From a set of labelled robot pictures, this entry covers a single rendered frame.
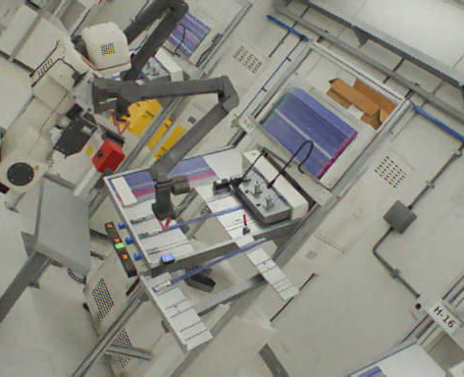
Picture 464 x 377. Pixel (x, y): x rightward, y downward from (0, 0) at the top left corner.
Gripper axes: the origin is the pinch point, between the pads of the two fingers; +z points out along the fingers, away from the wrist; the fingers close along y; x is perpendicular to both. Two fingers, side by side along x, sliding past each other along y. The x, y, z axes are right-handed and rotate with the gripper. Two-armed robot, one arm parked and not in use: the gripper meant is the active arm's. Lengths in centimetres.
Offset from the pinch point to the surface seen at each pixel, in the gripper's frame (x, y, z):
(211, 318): -6.4, -28.1, 25.6
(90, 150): -5, 155, 52
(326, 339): -123, 35, 169
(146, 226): -1.0, 28.0, 20.1
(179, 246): -8.8, 9.4, 20.2
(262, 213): -47.4, 7.5, 13.7
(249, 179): -54, 32, 13
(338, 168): -79, -1, -6
